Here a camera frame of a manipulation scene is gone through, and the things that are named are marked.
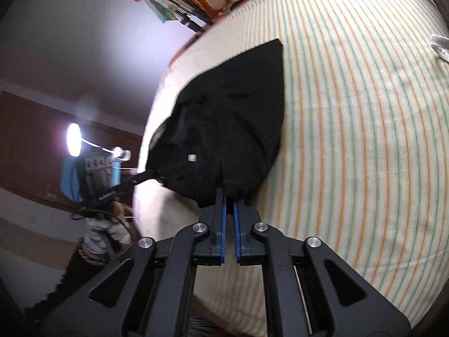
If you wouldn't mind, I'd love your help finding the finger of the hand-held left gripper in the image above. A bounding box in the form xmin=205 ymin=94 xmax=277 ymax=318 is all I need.
xmin=119 ymin=169 xmax=157 ymax=192

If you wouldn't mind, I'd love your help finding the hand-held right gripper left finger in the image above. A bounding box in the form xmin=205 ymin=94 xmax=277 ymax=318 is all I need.
xmin=42 ymin=187 xmax=228 ymax=337

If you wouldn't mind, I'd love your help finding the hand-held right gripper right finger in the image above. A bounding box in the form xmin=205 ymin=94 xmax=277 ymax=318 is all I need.
xmin=233 ymin=200 xmax=413 ymax=337

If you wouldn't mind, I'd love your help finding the black t-shirt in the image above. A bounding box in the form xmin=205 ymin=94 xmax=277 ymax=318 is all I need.
xmin=145 ymin=38 xmax=284 ymax=208

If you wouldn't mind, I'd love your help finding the blue chair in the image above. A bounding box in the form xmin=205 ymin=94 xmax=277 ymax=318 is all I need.
xmin=59 ymin=158 xmax=85 ymax=201

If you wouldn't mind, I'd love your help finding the white clip lamp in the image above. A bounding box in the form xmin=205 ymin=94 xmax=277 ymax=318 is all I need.
xmin=67 ymin=122 xmax=132 ymax=162

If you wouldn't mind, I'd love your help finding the person's body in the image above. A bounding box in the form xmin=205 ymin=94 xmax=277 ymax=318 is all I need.
xmin=24 ymin=214 xmax=134 ymax=324

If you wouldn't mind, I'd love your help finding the brown wooden door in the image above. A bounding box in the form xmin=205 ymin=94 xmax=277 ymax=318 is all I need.
xmin=0 ymin=90 xmax=145 ymax=206

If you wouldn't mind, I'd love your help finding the yellow striped bed sheet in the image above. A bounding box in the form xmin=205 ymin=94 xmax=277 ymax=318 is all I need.
xmin=189 ymin=0 xmax=449 ymax=337

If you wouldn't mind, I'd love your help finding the folded grey tripod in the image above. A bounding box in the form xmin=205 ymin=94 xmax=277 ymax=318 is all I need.
xmin=119 ymin=0 xmax=214 ymax=30

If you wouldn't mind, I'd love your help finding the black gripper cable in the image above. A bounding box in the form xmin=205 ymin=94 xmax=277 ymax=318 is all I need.
xmin=72 ymin=208 xmax=132 ymax=234

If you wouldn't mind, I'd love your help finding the white fabric strap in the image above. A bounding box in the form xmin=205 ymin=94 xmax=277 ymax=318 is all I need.
xmin=431 ymin=34 xmax=449 ymax=62

